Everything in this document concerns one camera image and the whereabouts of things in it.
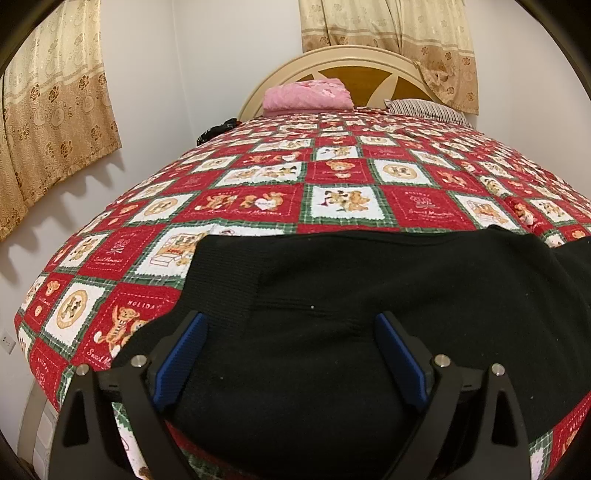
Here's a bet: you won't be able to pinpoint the striped pillow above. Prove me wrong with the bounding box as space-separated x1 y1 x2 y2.
385 98 469 126

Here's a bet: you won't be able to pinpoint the cream bed frame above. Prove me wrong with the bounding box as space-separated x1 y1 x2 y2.
17 381 63 467

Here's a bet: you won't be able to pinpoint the pink folded blanket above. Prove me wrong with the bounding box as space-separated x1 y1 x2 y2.
263 78 354 112

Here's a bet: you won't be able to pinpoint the black pants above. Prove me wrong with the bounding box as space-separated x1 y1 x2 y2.
111 225 591 480

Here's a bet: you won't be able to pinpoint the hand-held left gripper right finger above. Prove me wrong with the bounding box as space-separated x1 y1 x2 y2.
374 311 533 480

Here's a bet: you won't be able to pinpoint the beige floral curtain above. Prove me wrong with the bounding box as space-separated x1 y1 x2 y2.
0 0 123 243
298 0 480 116

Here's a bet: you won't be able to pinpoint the cream wooden headboard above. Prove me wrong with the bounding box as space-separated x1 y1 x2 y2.
238 45 444 121

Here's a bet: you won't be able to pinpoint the red teddy bear printed blanket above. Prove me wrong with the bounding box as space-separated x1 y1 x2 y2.
14 107 591 480

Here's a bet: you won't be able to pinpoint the black object beside bed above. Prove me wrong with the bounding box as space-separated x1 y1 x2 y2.
196 117 238 147

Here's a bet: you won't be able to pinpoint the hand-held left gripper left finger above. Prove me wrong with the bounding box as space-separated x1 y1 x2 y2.
51 310 209 480

